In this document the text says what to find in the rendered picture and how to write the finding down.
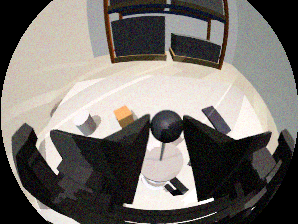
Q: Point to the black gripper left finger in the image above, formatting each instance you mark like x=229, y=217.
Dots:
x=119, y=156

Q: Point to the brown cube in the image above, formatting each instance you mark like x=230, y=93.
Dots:
x=124, y=116

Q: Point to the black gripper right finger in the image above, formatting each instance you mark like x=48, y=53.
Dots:
x=214, y=156

